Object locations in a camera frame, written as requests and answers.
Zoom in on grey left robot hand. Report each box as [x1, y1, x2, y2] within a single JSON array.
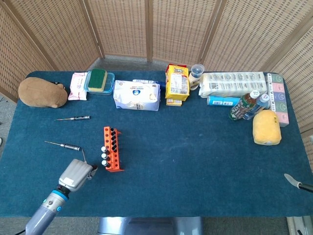
[[58, 158, 98, 193]]

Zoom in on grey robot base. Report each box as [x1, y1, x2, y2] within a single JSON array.
[[98, 216, 203, 235]]

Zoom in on orange screwdriver rack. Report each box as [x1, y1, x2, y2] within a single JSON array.
[[103, 126, 125, 173]]

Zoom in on thin black precision screwdriver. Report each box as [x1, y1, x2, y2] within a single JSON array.
[[54, 115, 90, 121]]

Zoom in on white pink wipes pack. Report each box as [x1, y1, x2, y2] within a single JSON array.
[[67, 72, 89, 101]]

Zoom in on brown plush toy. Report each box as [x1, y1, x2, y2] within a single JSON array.
[[18, 77, 68, 109]]

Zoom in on yellow green sponge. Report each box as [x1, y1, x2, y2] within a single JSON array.
[[88, 69, 108, 93]]

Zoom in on clear container with blue lid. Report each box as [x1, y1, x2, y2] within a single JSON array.
[[84, 70, 115, 96]]

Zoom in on white blue-printed bag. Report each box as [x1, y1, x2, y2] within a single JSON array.
[[112, 80, 161, 112]]

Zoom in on blue carpet table cover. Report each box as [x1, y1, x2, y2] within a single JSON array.
[[0, 70, 313, 218]]

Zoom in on small yellow box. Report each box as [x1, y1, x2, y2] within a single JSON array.
[[166, 98, 183, 107]]

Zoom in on yellow snack package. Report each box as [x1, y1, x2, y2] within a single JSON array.
[[165, 64, 190, 101]]

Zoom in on mayonnaise bottle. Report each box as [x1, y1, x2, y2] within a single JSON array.
[[188, 64, 205, 91]]

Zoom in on wicker folding screen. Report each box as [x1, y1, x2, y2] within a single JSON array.
[[0, 0, 313, 172]]

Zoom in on blue white can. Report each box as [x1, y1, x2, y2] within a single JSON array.
[[207, 95, 242, 108]]

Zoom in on green tea bottle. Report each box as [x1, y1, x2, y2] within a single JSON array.
[[228, 90, 260, 121]]

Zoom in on white paper roll pack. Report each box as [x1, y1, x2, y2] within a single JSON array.
[[198, 71, 268, 98]]

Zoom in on yellow plush bread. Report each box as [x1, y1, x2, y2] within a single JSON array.
[[252, 109, 281, 145]]

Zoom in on blue-labelled water bottle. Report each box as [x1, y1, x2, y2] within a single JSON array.
[[242, 94, 271, 120]]

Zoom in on multicolour tissue pack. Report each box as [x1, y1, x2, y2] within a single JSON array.
[[265, 72, 290, 127]]

